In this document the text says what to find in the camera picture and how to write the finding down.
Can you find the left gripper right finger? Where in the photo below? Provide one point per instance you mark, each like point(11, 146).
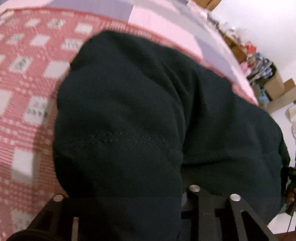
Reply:
point(213, 217)

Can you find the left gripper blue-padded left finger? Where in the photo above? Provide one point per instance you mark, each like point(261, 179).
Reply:
point(56, 221)

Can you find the dark navy padded jacket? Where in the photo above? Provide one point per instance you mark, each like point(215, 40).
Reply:
point(138, 122)

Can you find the blue plaid clothes pile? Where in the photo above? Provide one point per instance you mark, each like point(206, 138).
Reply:
point(260, 66)

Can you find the cardboard box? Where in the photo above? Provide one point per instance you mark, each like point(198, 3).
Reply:
point(279, 93)

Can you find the red white patterned mat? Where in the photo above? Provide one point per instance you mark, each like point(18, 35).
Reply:
point(37, 46)

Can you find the purple pink checkered bedsheet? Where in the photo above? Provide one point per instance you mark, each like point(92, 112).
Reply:
point(179, 21)

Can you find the wooden headboard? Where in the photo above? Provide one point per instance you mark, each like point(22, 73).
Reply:
point(208, 4)

